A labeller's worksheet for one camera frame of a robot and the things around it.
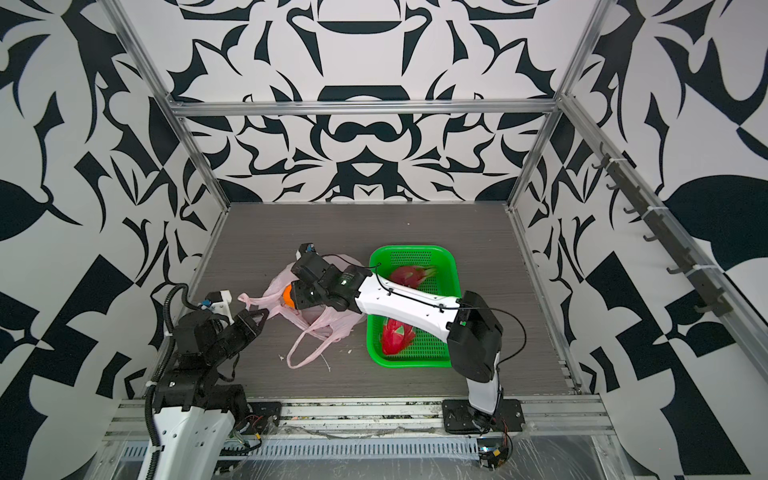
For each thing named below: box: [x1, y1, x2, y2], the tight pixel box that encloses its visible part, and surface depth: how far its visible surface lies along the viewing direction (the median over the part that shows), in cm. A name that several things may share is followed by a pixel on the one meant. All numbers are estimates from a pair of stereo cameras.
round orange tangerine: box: [282, 284, 295, 308], surface depth 76 cm
